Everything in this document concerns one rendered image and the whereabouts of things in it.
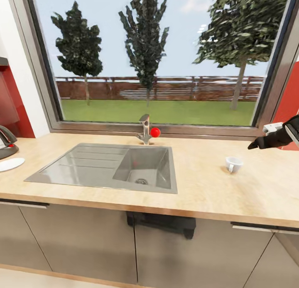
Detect coffee cup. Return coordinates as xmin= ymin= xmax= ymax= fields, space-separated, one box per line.
xmin=225 ymin=156 xmax=244 ymax=172

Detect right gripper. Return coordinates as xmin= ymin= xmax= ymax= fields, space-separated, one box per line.
xmin=248 ymin=132 xmax=290 ymax=150

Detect saucer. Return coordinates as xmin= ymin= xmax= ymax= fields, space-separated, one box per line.
xmin=0 ymin=158 xmax=25 ymax=171

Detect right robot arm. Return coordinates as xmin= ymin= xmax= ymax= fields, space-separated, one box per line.
xmin=248 ymin=115 xmax=299 ymax=150

